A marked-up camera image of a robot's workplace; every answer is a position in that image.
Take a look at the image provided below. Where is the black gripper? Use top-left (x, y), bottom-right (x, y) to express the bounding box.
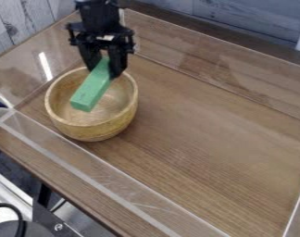
top-left (66, 0), bottom-right (135, 79)

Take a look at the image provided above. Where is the green rectangular block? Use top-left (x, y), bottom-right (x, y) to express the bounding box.
top-left (70, 57), bottom-right (111, 112)

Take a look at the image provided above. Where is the brown wooden bowl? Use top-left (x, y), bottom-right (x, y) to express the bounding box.
top-left (44, 67), bottom-right (139, 142)

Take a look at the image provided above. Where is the black table leg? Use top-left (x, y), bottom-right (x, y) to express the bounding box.
top-left (38, 184), bottom-right (52, 208)

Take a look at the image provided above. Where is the clear acrylic tray wall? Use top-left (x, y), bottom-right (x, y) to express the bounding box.
top-left (0, 6), bottom-right (300, 237)

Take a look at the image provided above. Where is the black metal base plate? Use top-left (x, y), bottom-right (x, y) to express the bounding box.
top-left (32, 202), bottom-right (83, 237)

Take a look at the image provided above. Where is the black cable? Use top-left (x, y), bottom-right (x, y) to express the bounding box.
top-left (0, 202), bottom-right (26, 237)

